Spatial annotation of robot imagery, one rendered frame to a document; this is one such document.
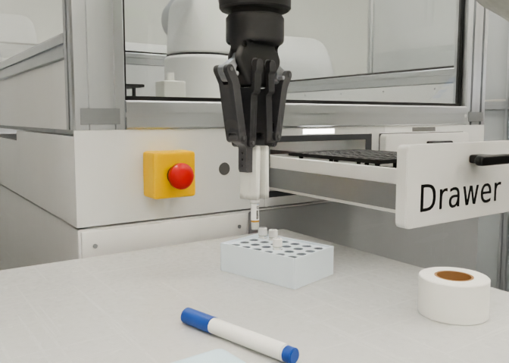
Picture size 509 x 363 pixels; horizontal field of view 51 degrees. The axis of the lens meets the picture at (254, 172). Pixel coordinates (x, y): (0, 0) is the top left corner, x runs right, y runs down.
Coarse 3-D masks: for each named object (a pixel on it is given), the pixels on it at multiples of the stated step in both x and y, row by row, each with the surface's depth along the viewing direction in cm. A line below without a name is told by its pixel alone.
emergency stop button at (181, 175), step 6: (174, 168) 80; (180, 168) 80; (186, 168) 81; (168, 174) 80; (174, 174) 80; (180, 174) 80; (186, 174) 81; (192, 174) 82; (174, 180) 80; (180, 180) 80; (186, 180) 81; (192, 180) 82; (174, 186) 81; (180, 186) 81; (186, 186) 81
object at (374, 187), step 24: (288, 168) 93; (312, 168) 87; (336, 168) 83; (360, 168) 79; (384, 168) 75; (288, 192) 93; (312, 192) 87; (336, 192) 83; (360, 192) 78; (384, 192) 75
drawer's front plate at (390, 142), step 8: (384, 136) 113; (392, 136) 114; (400, 136) 115; (408, 136) 117; (416, 136) 118; (424, 136) 120; (432, 136) 121; (440, 136) 123; (448, 136) 125; (456, 136) 126; (464, 136) 128; (384, 144) 113; (392, 144) 114; (400, 144) 115; (408, 144) 117
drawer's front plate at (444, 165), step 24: (432, 144) 72; (456, 144) 74; (480, 144) 78; (504, 144) 81; (408, 168) 69; (432, 168) 72; (456, 168) 75; (480, 168) 78; (504, 168) 82; (408, 192) 70; (456, 192) 75; (480, 192) 79; (504, 192) 82; (408, 216) 70; (432, 216) 73; (456, 216) 76; (480, 216) 79
